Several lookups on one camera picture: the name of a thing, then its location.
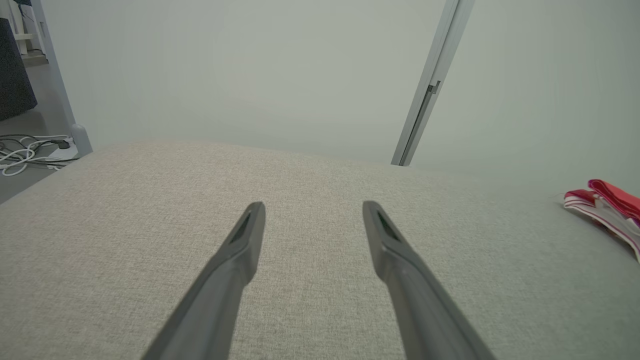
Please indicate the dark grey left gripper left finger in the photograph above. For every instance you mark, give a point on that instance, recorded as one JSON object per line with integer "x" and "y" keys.
{"x": 220, "y": 290}

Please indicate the dark blue panel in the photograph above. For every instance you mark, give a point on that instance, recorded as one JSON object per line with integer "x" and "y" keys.
{"x": 12, "y": 75}

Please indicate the white power strip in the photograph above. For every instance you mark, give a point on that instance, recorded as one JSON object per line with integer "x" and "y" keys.
{"x": 67, "y": 151}

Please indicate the red shorts with white stripe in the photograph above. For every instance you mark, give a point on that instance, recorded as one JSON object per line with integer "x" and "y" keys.
{"x": 580, "y": 197}

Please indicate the grey partition post with foot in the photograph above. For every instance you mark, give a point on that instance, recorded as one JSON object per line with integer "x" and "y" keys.
{"x": 60, "y": 90}

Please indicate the white shelf unit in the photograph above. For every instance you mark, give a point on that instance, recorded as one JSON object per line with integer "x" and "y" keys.
{"x": 20, "y": 35}

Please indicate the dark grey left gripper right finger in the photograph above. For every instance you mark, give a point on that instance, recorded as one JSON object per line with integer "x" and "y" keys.
{"x": 420, "y": 300}

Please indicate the grey aluminium partition post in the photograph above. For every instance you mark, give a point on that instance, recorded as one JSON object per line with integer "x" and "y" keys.
{"x": 435, "y": 65}

